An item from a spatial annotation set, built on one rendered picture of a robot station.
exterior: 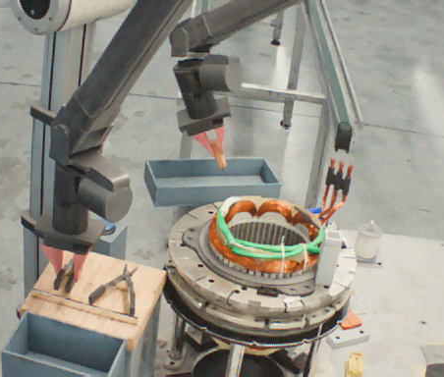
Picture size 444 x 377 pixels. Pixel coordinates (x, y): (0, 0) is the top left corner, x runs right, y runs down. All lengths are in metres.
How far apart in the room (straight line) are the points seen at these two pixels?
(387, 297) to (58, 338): 0.90
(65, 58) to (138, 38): 0.53
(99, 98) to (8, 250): 2.22
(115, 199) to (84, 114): 0.13
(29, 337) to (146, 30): 0.54
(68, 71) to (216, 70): 0.28
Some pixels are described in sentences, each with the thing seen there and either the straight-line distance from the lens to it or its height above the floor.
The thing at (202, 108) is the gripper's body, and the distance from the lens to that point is 1.69.
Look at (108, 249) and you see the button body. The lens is 1.61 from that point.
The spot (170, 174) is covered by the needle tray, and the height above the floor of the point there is 1.03.
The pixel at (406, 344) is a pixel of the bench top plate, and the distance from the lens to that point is 1.91.
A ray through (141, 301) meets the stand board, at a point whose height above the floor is 1.06.
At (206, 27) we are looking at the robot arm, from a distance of 1.63.
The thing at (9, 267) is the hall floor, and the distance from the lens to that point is 3.31.
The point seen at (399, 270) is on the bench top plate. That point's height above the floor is 0.78.
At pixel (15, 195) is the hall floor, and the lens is 3.74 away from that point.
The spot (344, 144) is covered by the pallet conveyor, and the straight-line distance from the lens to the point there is 2.85.
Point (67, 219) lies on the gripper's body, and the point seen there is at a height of 1.21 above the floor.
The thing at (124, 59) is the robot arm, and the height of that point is 1.48.
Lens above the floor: 1.92
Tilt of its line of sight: 29 degrees down
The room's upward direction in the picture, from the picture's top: 8 degrees clockwise
